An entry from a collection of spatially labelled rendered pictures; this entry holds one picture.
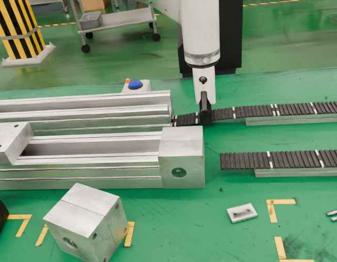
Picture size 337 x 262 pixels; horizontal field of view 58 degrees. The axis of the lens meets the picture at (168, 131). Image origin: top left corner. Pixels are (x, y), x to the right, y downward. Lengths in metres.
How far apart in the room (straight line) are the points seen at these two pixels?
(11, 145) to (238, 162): 0.49
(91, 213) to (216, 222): 0.23
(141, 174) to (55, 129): 0.35
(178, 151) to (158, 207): 0.12
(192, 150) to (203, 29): 0.26
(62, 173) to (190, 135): 0.29
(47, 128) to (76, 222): 0.42
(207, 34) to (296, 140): 0.34
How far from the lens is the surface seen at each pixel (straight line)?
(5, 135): 0.77
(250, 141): 0.79
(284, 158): 0.69
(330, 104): 0.89
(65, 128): 0.90
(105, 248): 0.57
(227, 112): 0.83
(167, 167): 0.63
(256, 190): 0.67
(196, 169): 0.63
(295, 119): 0.86
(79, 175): 0.70
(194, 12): 0.68
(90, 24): 3.73
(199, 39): 0.69
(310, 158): 0.71
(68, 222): 0.55
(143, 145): 0.69
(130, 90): 0.94
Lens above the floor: 1.27
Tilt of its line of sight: 36 degrees down
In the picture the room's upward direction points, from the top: 9 degrees counter-clockwise
